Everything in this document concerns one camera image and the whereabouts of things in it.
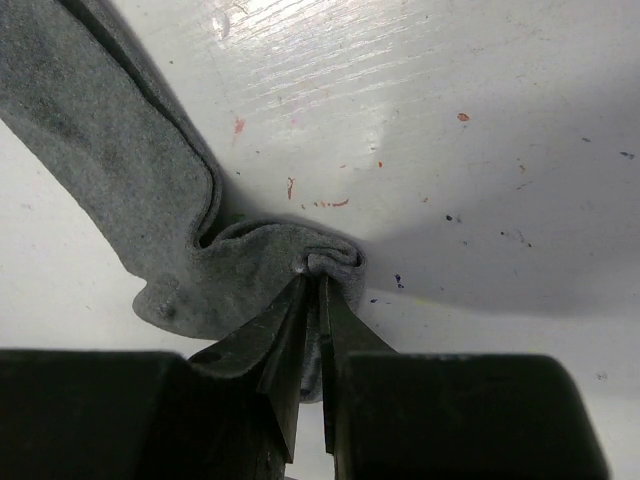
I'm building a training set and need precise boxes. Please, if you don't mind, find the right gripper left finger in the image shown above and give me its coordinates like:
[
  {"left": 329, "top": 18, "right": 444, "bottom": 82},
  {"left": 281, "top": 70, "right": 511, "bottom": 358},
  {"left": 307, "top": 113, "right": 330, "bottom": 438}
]
[{"left": 189, "top": 275, "right": 306, "bottom": 463}]

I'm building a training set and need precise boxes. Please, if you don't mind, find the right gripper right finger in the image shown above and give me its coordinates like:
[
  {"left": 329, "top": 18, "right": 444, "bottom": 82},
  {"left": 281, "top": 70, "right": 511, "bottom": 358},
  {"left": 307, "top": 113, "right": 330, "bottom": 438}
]
[{"left": 319, "top": 276, "right": 388, "bottom": 454}]

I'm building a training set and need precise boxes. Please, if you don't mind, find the dark grey sock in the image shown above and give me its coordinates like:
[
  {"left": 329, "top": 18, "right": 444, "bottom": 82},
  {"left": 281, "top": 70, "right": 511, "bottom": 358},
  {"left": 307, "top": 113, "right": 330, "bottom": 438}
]
[{"left": 0, "top": 0, "right": 369, "bottom": 404}]

